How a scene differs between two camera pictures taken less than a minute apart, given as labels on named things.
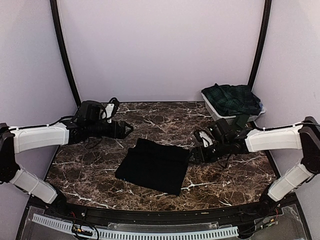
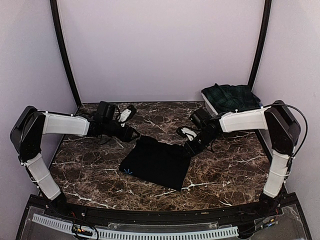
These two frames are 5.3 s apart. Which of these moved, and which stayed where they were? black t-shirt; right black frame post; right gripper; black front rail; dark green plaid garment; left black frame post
Moved: black t-shirt; right gripper
Stayed: right black frame post; black front rail; left black frame post; dark green plaid garment
